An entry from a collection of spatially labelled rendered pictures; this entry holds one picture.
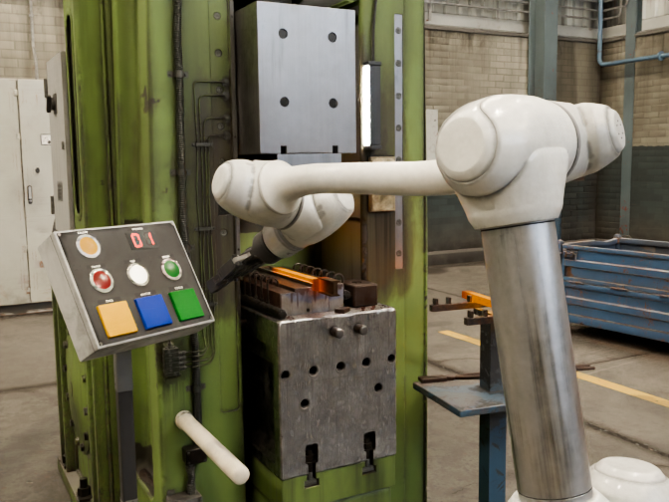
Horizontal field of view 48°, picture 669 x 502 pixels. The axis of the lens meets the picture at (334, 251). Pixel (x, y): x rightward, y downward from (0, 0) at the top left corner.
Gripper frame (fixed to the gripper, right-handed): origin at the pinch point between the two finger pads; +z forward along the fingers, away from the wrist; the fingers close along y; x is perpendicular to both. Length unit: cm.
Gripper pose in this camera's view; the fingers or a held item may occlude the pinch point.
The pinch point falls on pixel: (219, 281)
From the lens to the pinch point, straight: 175.4
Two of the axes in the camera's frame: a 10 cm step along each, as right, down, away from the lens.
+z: -6.9, 4.4, 5.8
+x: -4.1, -8.9, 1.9
